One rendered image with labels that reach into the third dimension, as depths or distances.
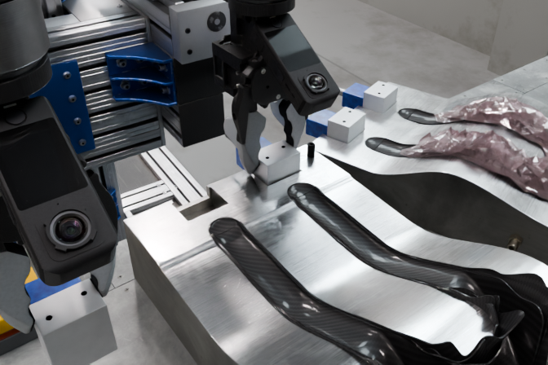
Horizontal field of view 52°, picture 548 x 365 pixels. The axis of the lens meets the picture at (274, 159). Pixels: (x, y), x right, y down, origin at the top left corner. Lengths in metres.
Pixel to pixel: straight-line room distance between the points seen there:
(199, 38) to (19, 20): 0.61
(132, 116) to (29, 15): 0.75
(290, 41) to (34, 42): 0.31
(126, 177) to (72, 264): 1.58
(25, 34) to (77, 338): 0.24
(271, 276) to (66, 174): 0.28
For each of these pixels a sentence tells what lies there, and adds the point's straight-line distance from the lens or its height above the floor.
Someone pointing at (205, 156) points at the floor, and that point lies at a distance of 2.33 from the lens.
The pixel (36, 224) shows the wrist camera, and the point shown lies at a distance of 0.34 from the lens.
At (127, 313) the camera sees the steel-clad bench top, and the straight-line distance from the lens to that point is 0.67.
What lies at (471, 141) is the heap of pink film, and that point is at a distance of 0.75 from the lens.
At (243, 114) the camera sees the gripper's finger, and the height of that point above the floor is 0.99.
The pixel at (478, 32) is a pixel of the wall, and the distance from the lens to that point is 3.44.
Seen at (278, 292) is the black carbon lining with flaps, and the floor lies 0.88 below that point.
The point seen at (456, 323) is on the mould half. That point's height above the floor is 0.93.
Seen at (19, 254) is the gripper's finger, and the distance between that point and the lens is 0.43.
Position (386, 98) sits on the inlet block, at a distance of 0.90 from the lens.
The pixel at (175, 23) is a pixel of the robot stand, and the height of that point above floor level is 0.97.
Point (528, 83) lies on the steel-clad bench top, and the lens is 1.21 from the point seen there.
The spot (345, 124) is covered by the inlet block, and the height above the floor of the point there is 0.88.
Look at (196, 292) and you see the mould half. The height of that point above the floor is 0.89.
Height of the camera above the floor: 1.29
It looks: 34 degrees down
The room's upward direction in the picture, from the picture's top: straight up
